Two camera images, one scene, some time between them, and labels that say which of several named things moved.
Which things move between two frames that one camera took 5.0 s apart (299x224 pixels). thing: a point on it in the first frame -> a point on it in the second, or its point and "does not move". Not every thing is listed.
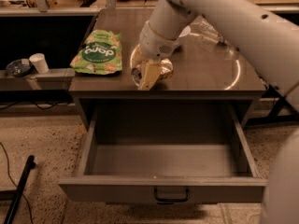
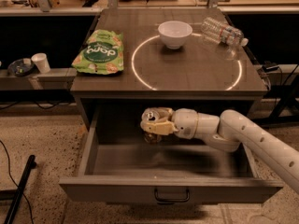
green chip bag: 100,54 does not move
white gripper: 154,45 -> 184,122
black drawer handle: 173,200 does not move
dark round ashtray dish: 19,67 does not move
